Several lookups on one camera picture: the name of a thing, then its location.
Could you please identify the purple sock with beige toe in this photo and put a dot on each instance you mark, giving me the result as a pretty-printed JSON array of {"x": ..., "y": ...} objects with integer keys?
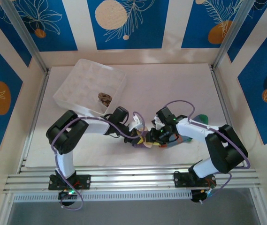
[{"x": 138, "y": 146}]

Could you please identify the beige brown argyle sock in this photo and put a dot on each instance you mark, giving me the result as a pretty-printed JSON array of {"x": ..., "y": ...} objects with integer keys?
[{"x": 104, "y": 99}]

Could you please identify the grey-blue sock with orange cuff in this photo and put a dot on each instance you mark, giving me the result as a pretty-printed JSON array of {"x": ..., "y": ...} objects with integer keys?
[{"x": 202, "y": 118}]

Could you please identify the clear plastic compartment box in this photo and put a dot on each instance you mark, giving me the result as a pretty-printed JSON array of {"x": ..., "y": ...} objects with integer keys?
[{"x": 86, "y": 79}]

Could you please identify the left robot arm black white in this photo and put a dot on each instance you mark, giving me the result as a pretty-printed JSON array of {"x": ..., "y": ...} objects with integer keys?
[{"x": 67, "y": 131}]

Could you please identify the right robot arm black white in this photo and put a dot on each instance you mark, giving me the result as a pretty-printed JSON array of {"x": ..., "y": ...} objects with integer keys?
[{"x": 224, "y": 147}]

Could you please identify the black controller module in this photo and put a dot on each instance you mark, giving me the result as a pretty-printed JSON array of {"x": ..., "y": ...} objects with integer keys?
[
  {"x": 197, "y": 196},
  {"x": 65, "y": 196}
]

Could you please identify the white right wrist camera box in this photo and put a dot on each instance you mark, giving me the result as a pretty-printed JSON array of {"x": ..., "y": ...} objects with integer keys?
[{"x": 157, "y": 122}]

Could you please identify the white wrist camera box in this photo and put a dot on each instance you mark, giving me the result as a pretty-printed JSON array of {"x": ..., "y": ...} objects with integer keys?
[
  {"x": 136, "y": 122},
  {"x": 157, "y": 122}
]

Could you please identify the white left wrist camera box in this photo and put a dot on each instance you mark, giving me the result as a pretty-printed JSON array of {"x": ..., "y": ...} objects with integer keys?
[{"x": 136, "y": 122}]

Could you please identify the aluminium rail frame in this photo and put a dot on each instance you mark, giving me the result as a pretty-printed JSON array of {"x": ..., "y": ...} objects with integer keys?
[{"x": 133, "y": 178}]

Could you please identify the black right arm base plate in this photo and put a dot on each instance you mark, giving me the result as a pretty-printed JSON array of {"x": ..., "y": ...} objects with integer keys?
[{"x": 180, "y": 180}]

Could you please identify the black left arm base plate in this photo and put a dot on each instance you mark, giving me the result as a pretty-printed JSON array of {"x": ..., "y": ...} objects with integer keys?
[{"x": 84, "y": 181}]

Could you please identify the aluminium corner post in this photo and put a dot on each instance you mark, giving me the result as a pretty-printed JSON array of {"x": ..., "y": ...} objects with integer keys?
[
  {"x": 24, "y": 30},
  {"x": 233, "y": 30}
]

